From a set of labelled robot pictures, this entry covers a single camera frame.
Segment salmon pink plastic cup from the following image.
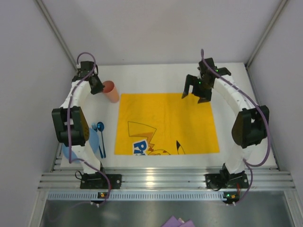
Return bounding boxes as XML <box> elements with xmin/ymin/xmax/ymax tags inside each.
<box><xmin>103</xmin><ymin>80</ymin><xmax>119</xmax><ymax>103</ymax></box>

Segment blue metallic fork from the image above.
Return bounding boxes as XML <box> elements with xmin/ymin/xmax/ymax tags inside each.
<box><xmin>91</xmin><ymin>124</ymin><xmax>104</xmax><ymax>159</ymax></box>

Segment light blue plastic plate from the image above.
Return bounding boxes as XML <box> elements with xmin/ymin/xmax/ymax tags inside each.
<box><xmin>62</xmin><ymin>128</ymin><xmax>98</xmax><ymax>159</ymax></box>

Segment yellow Pikachu placemat cloth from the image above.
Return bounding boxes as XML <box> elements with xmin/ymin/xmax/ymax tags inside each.
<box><xmin>115</xmin><ymin>93</ymin><xmax>220</xmax><ymax>156</ymax></box>

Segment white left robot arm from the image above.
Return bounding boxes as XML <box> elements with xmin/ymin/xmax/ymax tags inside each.
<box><xmin>52</xmin><ymin>61</ymin><xmax>104</xmax><ymax>175</ymax></box>

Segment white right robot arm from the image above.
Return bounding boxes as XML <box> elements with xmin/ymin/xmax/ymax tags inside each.
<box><xmin>182</xmin><ymin>58</ymin><xmax>269</xmax><ymax>175</ymax></box>

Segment blue metallic spoon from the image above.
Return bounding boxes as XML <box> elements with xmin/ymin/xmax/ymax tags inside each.
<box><xmin>97</xmin><ymin>122</ymin><xmax>107</xmax><ymax>158</ymax></box>

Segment purple cloth pieces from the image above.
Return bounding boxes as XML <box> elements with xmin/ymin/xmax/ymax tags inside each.
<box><xmin>161</xmin><ymin>216</ymin><xmax>195</xmax><ymax>227</ymax></box>

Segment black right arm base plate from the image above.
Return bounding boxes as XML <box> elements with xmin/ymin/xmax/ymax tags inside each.
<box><xmin>205</xmin><ymin>173</ymin><xmax>249</xmax><ymax>191</ymax></box>

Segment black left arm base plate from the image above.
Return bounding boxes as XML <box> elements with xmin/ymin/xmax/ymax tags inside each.
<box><xmin>80</xmin><ymin>173</ymin><xmax>122</xmax><ymax>189</ymax></box>

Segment left aluminium frame post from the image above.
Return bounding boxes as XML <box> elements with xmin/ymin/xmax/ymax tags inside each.
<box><xmin>33</xmin><ymin>0</ymin><xmax>77</xmax><ymax>69</ymax></box>

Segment aluminium frame post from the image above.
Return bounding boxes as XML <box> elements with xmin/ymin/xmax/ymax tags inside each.
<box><xmin>245</xmin><ymin>0</ymin><xmax>291</xmax><ymax>69</ymax></box>
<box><xmin>33</xmin><ymin>0</ymin><xmax>77</xmax><ymax>69</ymax></box>

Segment aluminium front rail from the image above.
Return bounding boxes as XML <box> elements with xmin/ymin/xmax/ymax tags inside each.
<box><xmin>38</xmin><ymin>167</ymin><xmax>295</xmax><ymax>191</ymax></box>

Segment right aluminium frame post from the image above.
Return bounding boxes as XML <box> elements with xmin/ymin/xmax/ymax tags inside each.
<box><xmin>245</xmin><ymin>0</ymin><xmax>291</xmax><ymax>69</ymax></box>

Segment perforated white cable duct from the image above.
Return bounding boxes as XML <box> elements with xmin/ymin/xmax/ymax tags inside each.
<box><xmin>47</xmin><ymin>191</ymin><xmax>239</xmax><ymax>201</ymax></box>

